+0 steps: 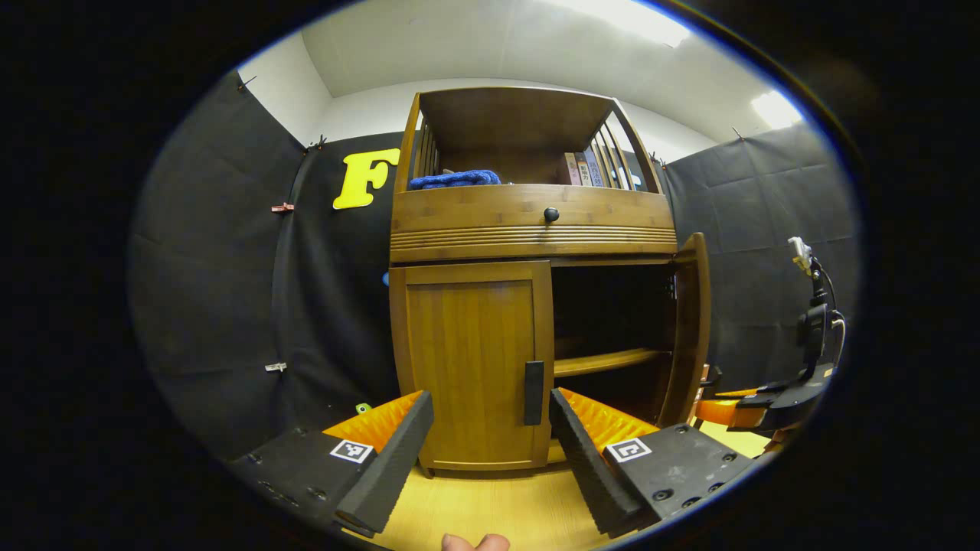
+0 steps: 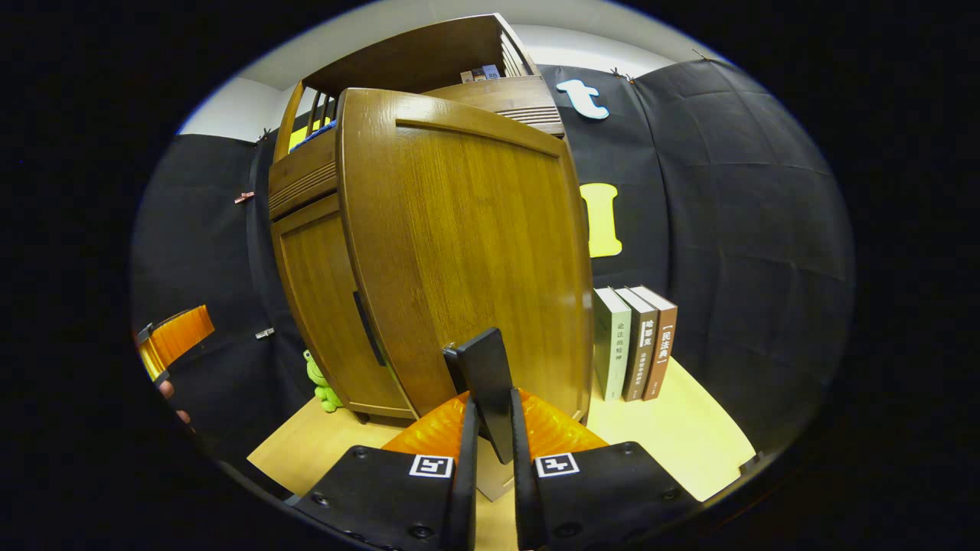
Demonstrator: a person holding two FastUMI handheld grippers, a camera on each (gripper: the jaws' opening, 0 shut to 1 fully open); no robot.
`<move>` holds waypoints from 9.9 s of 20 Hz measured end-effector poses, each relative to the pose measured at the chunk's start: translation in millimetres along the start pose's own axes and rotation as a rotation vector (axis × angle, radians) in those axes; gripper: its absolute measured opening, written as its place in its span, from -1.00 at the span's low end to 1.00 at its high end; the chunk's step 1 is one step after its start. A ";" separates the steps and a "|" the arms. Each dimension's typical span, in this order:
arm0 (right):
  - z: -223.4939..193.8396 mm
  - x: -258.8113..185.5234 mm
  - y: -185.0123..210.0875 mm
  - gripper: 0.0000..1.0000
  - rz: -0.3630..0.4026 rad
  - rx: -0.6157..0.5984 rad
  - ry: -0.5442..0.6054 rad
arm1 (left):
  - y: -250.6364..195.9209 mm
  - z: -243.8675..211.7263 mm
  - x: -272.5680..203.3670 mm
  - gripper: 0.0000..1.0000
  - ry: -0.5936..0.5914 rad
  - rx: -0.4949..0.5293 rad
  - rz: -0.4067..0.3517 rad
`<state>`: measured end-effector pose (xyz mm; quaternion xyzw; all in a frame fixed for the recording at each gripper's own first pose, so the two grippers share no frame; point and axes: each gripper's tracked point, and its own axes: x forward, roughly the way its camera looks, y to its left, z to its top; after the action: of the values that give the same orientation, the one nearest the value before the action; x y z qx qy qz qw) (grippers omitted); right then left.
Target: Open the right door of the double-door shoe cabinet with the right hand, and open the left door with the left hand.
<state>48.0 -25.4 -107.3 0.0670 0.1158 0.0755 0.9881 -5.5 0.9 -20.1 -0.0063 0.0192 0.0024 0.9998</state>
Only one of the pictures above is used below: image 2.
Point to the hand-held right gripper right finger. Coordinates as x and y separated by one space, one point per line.
524 497

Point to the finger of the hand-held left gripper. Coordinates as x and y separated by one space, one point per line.
180 337

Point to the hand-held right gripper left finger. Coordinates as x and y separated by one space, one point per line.
463 497

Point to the wooden shoe cabinet door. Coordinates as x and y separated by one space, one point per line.
321 306
459 229

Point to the wooden double-door shoe cabinet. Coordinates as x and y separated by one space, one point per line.
413 57

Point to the green frog plush toy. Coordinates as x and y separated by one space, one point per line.
323 386

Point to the red clip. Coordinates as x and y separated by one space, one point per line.
244 197

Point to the white green book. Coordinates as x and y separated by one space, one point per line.
612 344

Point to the grey book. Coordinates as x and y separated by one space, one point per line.
639 344

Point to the large brown book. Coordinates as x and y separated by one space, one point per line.
662 344

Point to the blue cloth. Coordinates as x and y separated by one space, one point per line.
314 134

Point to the black backdrop cloth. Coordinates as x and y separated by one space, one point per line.
750 229

